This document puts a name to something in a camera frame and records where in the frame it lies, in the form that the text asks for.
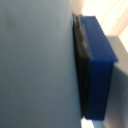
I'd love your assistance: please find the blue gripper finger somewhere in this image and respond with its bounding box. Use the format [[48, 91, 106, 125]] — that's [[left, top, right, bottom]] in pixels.
[[72, 13, 120, 122]]

